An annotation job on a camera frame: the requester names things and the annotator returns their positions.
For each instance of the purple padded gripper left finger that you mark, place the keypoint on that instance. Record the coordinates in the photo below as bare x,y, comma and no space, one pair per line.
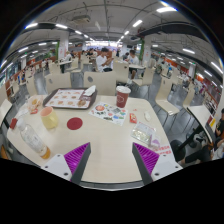
70,166

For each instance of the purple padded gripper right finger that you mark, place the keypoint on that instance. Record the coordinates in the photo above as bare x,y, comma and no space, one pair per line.
153,166

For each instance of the clear plastic water bottle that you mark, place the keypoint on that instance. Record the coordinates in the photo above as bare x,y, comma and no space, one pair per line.
31,138

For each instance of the clear plastic bag packet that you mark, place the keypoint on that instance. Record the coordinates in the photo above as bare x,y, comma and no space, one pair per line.
146,134

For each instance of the red round coaster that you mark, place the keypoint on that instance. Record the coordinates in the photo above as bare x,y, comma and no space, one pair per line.
74,123

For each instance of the small white pebble object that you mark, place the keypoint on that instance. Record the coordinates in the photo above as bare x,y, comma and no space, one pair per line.
147,116

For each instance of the small red packet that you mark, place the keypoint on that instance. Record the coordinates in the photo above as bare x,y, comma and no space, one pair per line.
133,118

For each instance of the yellow mug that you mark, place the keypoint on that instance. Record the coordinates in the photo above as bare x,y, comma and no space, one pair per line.
49,117

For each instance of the person in black right edge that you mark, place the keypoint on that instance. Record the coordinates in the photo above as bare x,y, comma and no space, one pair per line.
209,152

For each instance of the colourful sticker sheet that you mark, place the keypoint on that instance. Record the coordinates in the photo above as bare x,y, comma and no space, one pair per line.
109,113

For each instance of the beige chair right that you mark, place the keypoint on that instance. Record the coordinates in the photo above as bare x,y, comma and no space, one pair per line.
161,98

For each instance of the dark food tray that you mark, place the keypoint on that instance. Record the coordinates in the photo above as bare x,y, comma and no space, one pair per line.
70,98

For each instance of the neighbouring white table right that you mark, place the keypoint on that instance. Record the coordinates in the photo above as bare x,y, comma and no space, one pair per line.
206,123

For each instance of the small red object left edge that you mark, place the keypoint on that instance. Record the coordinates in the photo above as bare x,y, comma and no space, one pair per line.
13,123

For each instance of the plastic snack wrapper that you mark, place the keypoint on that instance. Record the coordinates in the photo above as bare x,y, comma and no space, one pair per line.
33,103

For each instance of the white crumpled napkin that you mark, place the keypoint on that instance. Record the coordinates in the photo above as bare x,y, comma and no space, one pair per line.
90,91

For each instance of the red paper cup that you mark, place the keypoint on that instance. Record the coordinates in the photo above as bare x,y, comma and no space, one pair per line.
122,96

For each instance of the beige chair behind table left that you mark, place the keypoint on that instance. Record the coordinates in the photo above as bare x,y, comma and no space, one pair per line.
54,82

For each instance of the beige chair behind table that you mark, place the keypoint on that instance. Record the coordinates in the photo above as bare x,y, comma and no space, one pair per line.
105,82
54,82

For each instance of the beige chair behind table centre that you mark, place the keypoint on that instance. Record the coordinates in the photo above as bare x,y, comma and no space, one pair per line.
105,82

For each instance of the person in white shirt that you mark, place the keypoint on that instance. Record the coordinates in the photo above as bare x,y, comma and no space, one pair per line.
103,62

